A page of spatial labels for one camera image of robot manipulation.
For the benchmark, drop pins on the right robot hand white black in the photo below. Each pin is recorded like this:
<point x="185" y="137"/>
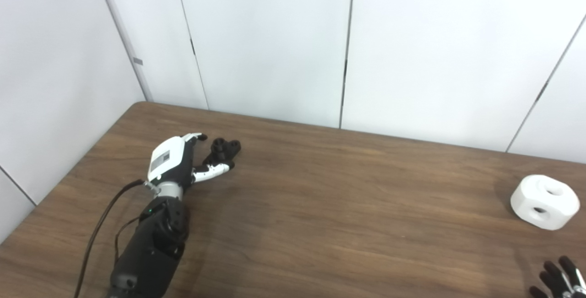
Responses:
<point x="563" y="284"/>

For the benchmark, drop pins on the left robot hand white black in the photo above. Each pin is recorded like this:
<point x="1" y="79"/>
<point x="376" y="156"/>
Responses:
<point x="167" y="158"/>

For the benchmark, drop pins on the black plastic holder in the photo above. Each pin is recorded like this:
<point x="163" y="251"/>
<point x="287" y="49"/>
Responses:
<point x="222" y="149"/>

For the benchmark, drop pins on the round white plastic piece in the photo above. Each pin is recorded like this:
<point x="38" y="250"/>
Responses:
<point x="545" y="202"/>

